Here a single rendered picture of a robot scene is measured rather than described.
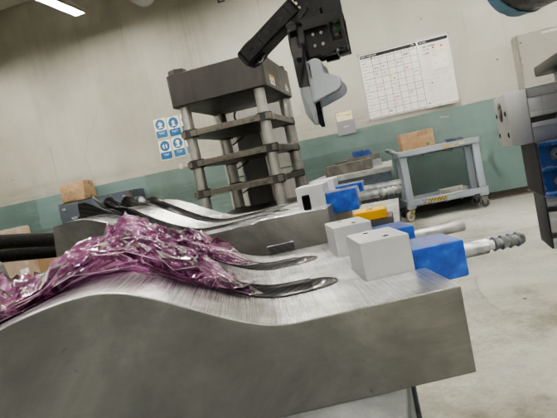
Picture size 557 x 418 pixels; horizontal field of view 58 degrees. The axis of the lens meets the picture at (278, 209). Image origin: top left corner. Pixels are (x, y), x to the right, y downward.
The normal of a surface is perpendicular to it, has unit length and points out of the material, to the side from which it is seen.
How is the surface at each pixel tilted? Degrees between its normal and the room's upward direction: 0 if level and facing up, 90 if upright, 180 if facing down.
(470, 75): 90
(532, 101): 90
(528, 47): 90
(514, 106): 90
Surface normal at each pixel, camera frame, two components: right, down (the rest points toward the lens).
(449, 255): 0.07, 0.06
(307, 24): -0.22, 0.11
